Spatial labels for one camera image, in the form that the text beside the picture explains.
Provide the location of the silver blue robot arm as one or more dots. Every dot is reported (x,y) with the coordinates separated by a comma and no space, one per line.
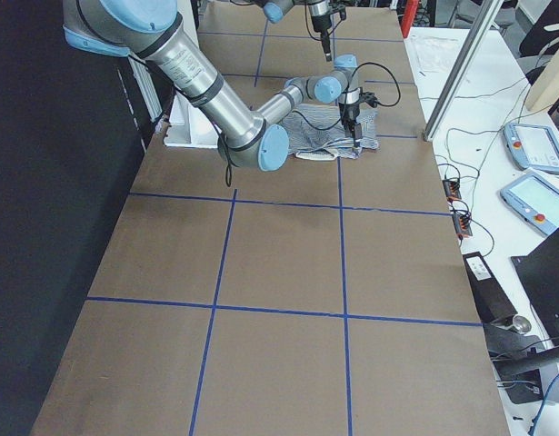
(276,10)
(154,31)

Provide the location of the shiny metal knob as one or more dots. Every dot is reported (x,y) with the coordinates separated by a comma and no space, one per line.
(520,324)

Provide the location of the beige wooden board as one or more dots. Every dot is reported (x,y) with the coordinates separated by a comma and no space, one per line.
(545,91)

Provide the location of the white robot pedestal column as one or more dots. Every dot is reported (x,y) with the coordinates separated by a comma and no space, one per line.
(188,127)

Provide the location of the blue white striped polo shirt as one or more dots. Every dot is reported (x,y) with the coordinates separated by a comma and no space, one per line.
(316,134)

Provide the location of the black monitor corner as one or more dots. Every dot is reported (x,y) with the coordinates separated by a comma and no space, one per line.
(538,273)

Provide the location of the red fire extinguisher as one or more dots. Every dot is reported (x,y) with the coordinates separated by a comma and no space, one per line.
(410,9)

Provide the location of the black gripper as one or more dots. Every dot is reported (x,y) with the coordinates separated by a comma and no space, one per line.
(320,25)
(348,113)

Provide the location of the lower teach pendant tablet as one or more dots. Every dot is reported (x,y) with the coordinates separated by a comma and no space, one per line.
(535,200)

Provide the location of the black office chair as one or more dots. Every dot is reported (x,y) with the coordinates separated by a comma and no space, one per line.
(540,14)

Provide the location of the black box with white label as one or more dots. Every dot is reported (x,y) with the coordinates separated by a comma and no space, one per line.
(491,302)

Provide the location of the clear plastic paper sleeve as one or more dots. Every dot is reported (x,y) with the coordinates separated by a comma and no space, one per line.
(435,54)

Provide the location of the brown paper table cover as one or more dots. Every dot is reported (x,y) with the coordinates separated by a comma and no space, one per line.
(320,299)

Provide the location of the upper teach pendant tablet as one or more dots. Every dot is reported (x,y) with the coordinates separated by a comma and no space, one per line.
(532,147)

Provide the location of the aluminium frame post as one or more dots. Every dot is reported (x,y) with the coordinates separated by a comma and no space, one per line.
(481,25)

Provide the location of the teach pendant tablet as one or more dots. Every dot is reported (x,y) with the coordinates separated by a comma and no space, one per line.
(532,147)
(535,200)

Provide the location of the upper black orange connector box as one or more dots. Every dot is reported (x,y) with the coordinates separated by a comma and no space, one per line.
(452,189)

